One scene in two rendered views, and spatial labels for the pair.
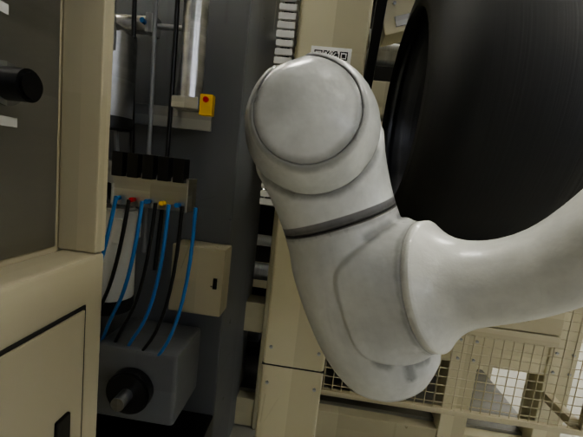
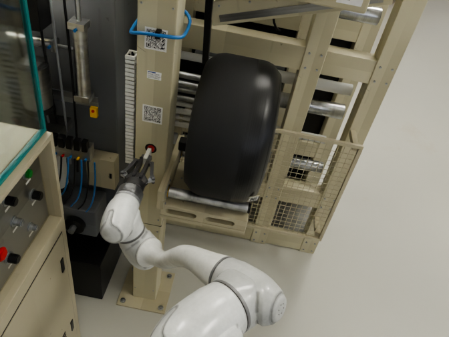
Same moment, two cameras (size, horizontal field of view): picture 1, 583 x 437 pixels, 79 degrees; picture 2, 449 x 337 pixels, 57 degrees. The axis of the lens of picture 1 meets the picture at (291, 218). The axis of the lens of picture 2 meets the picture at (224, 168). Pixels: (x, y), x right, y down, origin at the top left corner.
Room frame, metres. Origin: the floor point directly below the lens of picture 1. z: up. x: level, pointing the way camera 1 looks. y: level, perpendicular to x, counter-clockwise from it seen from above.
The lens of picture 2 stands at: (-0.62, -0.25, 2.09)
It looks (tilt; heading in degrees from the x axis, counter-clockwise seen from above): 39 degrees down; 356
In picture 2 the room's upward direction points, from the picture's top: 11 degrees clockwise
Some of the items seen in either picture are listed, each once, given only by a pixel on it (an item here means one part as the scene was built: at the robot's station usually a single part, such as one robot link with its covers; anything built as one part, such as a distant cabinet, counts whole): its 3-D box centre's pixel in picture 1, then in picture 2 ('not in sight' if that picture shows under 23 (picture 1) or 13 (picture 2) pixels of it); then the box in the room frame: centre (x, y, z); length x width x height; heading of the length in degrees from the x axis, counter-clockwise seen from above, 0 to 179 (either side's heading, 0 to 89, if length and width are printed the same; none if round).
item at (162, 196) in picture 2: not in sight; (172, 169); (0.76, -0.12, 0.90); 0.40 x 0.03 x 0.10; 176
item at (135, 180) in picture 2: not in sight; (135, 182); (0.48, -0.02, 1.06); 0.09 x 0.08 x 0.07; 176
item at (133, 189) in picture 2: not in sight; (129, 196); (0.40, -0.02, 1.06); 0.09 x 0.06 x 0.09; 86
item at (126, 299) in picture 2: not in sight; (147, 287); (0.75, -0.04, 0.01); 0.27 x 0.27 x 0.02; 86
